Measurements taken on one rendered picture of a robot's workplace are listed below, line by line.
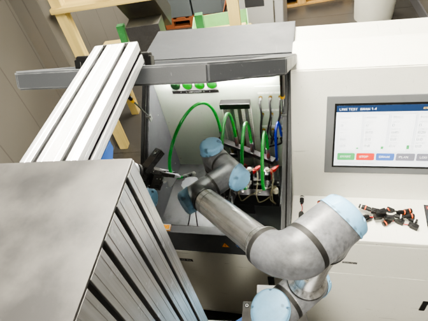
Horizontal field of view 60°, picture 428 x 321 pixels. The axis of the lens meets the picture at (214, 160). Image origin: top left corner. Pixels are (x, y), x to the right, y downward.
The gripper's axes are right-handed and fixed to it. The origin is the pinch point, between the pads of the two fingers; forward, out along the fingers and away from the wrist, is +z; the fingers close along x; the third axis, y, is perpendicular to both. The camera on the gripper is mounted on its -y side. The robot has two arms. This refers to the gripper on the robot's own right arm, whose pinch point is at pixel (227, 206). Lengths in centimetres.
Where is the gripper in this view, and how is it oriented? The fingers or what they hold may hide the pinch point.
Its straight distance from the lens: 143.5
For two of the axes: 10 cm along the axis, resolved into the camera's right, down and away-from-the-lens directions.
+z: 1.7, 6.9, 7.0
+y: -1.8, 7.2, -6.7
